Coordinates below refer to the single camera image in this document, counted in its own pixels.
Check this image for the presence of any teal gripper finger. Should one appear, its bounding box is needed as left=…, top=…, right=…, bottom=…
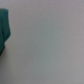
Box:
left=0, top=9, right=11, bottom=55

